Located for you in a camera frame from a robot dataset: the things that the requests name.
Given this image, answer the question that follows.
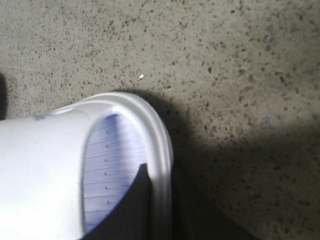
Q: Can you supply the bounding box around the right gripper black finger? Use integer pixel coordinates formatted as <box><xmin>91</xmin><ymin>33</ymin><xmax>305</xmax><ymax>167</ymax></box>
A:
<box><xmin>83</xmin><ymin>164</ymin><xmax>151</xmax><ymax>240</ymax></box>

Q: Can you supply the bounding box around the light blue slipper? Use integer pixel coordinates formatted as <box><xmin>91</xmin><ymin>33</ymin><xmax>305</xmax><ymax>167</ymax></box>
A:
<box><xmin>0</xmin><ymin>92</ymin><xmax>173</xmax><ymax>240</ymax></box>

